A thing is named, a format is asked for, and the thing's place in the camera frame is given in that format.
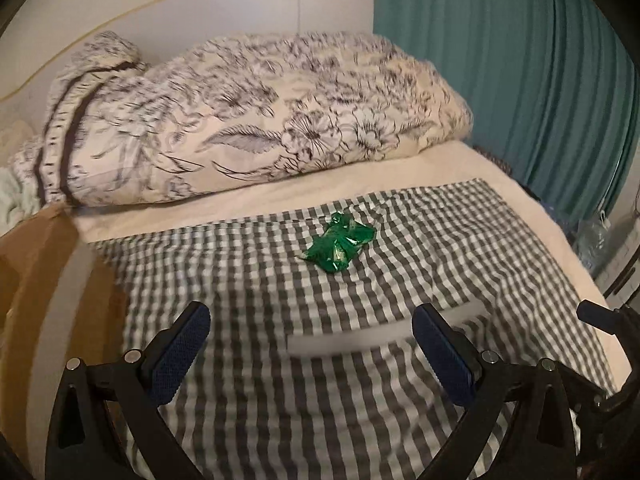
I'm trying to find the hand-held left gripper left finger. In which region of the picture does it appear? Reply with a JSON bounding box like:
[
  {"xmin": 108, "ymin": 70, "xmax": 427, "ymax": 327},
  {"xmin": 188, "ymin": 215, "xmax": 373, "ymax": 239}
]
[{"xmin": 45, "ymin": 301, "xmax": 212, "ymax": 480}]

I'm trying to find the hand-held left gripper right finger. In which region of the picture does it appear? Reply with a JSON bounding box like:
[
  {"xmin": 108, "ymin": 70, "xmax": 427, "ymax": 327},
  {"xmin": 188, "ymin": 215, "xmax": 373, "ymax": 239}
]
[{"xmin": 411, "ymin": 302, "xmax": 581, "ymax": 480}]

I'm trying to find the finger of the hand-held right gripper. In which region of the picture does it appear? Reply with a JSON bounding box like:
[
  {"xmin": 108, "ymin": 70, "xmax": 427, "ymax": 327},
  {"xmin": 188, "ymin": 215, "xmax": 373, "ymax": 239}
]
[{"xmin": 576, "ymin": 299, "xmax": 640, "ymax": 341}]

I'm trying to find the white tape strip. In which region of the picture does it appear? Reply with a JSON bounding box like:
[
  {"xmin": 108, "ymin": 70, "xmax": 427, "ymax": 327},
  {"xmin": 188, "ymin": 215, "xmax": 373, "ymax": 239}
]
[{"xmin": 287, "ymin": 300, "xmax": 493, "ymax": 358}]

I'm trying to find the cardboard box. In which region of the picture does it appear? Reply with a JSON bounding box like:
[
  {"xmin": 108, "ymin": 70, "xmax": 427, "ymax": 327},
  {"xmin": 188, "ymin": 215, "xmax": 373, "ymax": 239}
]
[{"xmin": 0, "ymin": 204, "xmax": 130, "ymax": 461}]

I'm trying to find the green foil wrapper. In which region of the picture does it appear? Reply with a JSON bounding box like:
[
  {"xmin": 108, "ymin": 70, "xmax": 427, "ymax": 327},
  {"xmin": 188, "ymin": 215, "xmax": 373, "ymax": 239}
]
[{"xmin": 299, "ymin": 212, "xmax": 377, "ymax": 275}]

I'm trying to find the pack of water bottles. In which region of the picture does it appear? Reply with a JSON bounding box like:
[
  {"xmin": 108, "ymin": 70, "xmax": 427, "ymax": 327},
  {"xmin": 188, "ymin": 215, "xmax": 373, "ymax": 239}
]
[{"xmin": 572, "ymin": 215, "xmax": 613, "ymax": 276}]

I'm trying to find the grey checked cloth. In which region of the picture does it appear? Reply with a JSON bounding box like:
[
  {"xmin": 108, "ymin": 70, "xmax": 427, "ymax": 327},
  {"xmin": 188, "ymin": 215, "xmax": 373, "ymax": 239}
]
[{"xmin": 90, "ymin": 177, "xmax": 616, "ymax": 480}]

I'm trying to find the light green cloth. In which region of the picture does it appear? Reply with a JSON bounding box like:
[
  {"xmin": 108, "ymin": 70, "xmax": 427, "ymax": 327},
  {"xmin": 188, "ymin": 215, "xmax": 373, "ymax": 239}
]
[{"xmin": 0, "ymin": 167, "xmax": 41, "ymax": 233}]

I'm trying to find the floral print duvet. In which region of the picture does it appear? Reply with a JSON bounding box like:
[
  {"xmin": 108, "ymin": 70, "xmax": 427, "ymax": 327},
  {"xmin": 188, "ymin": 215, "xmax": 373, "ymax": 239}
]
[{"xmin": 10, "ymin": 31, "xmax": 475, "ymax": 208}]

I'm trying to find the teal curtain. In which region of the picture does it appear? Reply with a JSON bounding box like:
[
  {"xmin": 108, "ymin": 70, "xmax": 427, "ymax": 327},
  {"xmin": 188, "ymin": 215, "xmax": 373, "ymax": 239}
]
[{"xmin": 371, "ymin": 0, "xmax": 640, "ymax": 241}]

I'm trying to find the white headboard with gold trim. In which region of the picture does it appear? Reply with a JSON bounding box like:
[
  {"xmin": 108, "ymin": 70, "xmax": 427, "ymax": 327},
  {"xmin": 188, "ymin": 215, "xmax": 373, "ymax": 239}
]
[{"xmin": 0, "ymin": 0, "xmax": 373, "ymax": 106}]

